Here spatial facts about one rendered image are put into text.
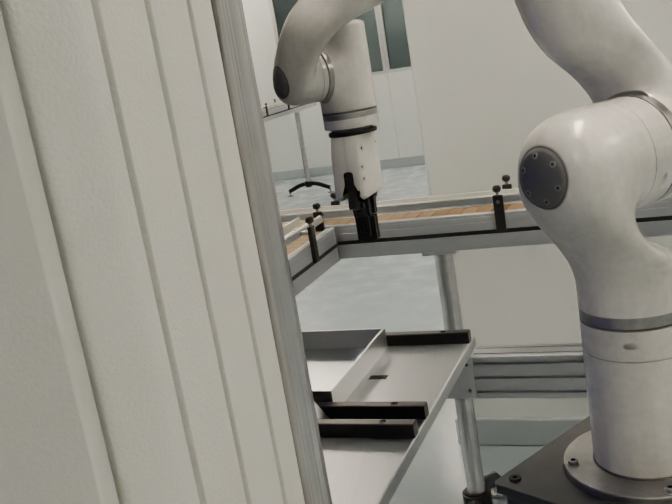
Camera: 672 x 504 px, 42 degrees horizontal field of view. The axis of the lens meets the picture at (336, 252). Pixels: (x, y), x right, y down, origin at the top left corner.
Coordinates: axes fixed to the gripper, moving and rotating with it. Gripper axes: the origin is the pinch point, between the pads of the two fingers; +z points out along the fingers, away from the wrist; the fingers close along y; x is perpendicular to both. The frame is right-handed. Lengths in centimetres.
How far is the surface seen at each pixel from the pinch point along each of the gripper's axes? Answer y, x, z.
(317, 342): -5.4, -14.5, 20.8
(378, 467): 35.4, 9.4, 22.3
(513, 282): -144, -7, 54
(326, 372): 5.2, -9.0, 22.1
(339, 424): 27.6, 1.8, 20.4
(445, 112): -144, -21, -3
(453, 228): -82, -8, 20
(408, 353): -2.8, 2.5, 22.3
